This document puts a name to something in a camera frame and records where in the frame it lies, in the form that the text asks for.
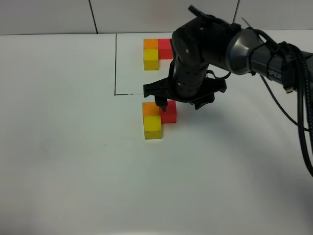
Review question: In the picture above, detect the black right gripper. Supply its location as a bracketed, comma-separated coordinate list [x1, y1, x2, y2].
[143, 21, 235, 112]

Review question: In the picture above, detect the red wooden cube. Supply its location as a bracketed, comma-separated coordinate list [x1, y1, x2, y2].
[159, 100, 177, 124]

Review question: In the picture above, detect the orange wooden cube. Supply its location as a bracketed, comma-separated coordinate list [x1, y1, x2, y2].
[142, 102, 160, 117]

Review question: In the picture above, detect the yellow wooden cube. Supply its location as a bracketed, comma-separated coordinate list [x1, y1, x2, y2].
[143, 116, 162, 140]

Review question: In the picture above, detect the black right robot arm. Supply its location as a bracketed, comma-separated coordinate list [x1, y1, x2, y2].
[143, 18, 298, 110]

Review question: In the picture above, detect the yellow template block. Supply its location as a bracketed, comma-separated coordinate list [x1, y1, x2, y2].
[143, 49, 159, 71]

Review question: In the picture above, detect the red template block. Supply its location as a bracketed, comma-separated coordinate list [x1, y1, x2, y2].
[158, 39, 173, 60]

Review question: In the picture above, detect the orange template block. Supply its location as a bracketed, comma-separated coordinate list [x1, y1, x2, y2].
[143, 39, 158, 50]

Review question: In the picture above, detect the black braided cable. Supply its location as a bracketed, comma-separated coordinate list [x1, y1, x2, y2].
[242, 17, 313, 178]

